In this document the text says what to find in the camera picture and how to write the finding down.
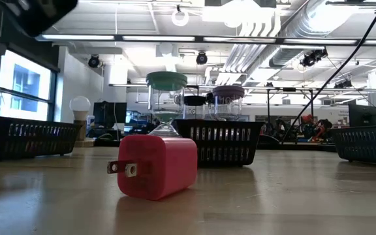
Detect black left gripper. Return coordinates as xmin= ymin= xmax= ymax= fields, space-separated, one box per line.
xmin=0 ymin=0 xmax=78 ymax=37

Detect teal sand hourglass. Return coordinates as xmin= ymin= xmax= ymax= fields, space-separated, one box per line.
xmin=145 ymin=70 xmax=188 ymax=138

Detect red sand hourglass black caps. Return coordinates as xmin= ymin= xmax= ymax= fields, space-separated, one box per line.
xmin=183 ymin=95 xmax=208 ymax=121

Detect pink USB wall charger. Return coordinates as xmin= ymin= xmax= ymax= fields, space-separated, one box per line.
xmin=106 ymin=134 xmax=198 ymax=201

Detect purple sand hourglass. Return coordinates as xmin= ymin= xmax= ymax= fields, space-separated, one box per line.
xmin=211 ymin=85 xmax=246 ymax=122

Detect black ceiling spotlight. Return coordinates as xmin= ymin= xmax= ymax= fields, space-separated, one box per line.
xmin=87 ymin=54 xmax=102 ymax=69
xmin=300 ymin=48 xmax=329 ymax=68

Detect white light bulb on base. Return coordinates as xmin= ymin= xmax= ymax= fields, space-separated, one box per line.
xmin=69 ymin=95 xmax=96 ymax=148

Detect black computer monitor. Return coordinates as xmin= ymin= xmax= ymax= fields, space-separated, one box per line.
xmin=93 ymin=101 xmax=128 ymax=128
xmin=348 ymin=103 xmax=376 ymax=128

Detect black slotted plastic basket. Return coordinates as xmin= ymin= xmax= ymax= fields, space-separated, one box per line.
xmin=330 ymin=125 xmax=376 ymax=166
xmin=0 ymin=116 xmax=82 ymax=161
xmin=174 ymin=118 xmax=266 ymax=168

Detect white ring light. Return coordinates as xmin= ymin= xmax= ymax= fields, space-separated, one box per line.
xmin=170 ymin=5 xmax=190 ymax=27

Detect black overhead frame bar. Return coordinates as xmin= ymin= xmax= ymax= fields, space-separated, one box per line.
xmin=36 ymin=33 xmax=376 ymax=47

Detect black metal rack frame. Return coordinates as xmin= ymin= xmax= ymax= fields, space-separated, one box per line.
xmin=181 ymin=84 xmax=315 ymax=121

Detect long black cable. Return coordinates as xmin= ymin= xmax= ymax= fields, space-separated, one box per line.
xmin=279 ymin=0 xmax=376 ymax=145

